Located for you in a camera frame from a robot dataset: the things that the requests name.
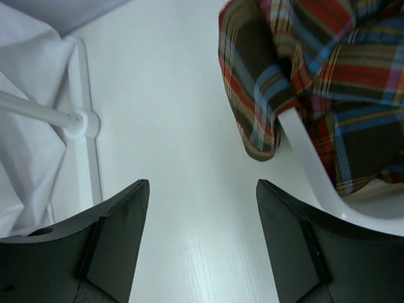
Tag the white plastic basket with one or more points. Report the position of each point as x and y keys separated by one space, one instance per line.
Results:
x=377 y=206

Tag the red brown plaid shirt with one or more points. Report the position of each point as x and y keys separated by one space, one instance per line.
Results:
x=339 y=64

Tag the white shirt on pink hanger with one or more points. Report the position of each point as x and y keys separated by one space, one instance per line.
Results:
x=33 y=61

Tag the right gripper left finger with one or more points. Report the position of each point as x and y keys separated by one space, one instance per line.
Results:
x=89 y=257

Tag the metal clothes rack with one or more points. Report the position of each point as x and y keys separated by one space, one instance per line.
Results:
x=82 y=126

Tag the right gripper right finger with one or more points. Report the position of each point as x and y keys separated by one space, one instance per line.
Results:
x=316 y=257

